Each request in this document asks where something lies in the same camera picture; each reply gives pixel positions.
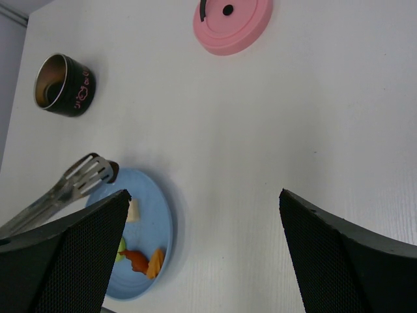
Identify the green sandwich cookie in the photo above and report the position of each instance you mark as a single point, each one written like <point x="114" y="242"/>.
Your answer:
<point x="121" y="249"/>

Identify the red chicken wing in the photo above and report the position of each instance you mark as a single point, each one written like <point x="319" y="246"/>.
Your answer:
<point x="139" y="262"/>

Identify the pink round lid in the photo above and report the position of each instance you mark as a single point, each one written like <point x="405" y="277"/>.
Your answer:
<point x="226" y="27"/>

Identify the white cream block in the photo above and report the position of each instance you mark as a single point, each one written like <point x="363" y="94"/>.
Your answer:
<point x="133" y="211"/>

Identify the dark round chocolate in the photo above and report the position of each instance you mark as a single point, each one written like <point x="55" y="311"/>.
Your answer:
<point x="115" y="171"/>

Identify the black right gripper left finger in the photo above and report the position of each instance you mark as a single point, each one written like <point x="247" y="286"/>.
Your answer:
<point x="64" y="265"/>

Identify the blue plate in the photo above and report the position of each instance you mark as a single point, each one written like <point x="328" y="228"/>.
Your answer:
<point x="153" y="230"/>

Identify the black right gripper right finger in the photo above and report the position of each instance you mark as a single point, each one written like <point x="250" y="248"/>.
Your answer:
<point x="343" y="267"/>

